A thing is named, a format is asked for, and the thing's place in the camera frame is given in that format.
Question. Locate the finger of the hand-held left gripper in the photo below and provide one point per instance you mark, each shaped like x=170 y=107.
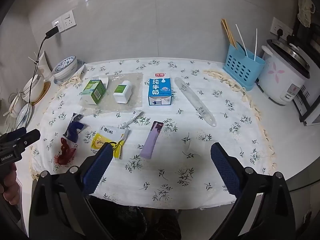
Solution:
x=17 y=132
x=31 y=136

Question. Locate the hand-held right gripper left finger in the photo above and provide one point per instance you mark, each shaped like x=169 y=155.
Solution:
x=98 y=164

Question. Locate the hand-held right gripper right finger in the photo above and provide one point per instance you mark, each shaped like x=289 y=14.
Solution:
x=225 y=167

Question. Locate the yellow and white snack packet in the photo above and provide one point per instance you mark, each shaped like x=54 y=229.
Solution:
x=107 y=135

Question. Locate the dark blue wrapper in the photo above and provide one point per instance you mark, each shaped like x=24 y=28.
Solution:
x=73 y=127

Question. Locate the small silver wrapper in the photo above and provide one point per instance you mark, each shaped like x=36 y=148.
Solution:
x=131 y=120

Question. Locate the purple sachet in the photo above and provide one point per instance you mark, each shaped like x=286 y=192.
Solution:
x=151 y=140

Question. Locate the green and white carton box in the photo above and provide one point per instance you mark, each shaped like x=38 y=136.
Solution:
x=93 y=92

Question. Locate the clear plastic tube wrapper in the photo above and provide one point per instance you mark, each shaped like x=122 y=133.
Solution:
x=195 y=100

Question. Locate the white bottle with green label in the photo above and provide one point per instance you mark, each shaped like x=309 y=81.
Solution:
x=122 y=92

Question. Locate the blue and white milk carton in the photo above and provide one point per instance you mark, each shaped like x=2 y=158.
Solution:
x=160 y=90

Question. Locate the person's left hand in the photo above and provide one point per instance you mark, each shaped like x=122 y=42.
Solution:
x=11 y=183

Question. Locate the striped blue plate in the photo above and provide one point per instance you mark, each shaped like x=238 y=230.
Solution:
x=23 y=116

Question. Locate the round wooden coaster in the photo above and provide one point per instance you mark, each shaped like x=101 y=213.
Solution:
x=43 y=92

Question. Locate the white ceramic bowl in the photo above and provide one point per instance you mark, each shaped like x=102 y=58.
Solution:
x=33 y=87

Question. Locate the white floral tablecloth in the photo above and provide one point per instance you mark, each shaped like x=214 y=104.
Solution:
x=175 y=152

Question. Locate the white cup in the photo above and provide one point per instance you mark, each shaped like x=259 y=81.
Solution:
x=46 y=66

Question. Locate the blue and white porcelain bowl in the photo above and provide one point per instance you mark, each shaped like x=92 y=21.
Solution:
x=65 y=67

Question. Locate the clear bubble wrap sheet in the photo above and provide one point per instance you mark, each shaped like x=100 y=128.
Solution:
x=137 y=92

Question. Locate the blue plastic utensil holder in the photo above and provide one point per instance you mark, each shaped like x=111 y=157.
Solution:
x=242 y=67

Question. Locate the black charger plug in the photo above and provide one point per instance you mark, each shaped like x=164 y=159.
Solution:
x=52 y=33

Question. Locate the white rice cooker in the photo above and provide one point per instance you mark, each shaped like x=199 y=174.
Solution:
x=280 y=75

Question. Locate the white plastic stick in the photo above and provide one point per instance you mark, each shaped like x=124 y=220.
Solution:
x=255 y=45
x=242 y=40

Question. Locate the wooden chopstick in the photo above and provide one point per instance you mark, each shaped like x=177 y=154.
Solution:
x=227 y=31
x=230 y=31

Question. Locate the hanging cream rag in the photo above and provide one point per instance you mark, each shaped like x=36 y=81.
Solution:
x=306 y=5

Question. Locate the white double wall socket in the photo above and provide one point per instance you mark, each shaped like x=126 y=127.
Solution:
x=66 y=21

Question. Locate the white wall socket with plug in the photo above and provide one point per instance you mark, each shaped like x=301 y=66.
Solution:
x=280 y=27

